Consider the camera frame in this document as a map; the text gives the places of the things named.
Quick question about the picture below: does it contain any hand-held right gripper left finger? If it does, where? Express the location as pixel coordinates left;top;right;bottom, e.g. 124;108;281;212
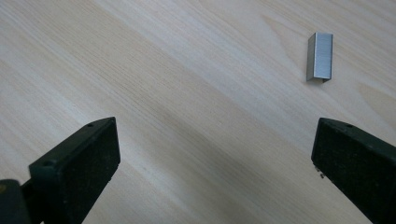
21;117;121;224

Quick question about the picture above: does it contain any silver staple strip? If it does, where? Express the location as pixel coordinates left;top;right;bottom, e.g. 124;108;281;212
305;32;334;83

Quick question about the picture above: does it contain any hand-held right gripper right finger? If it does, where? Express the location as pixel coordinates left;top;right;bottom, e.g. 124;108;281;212
310;117;396;224

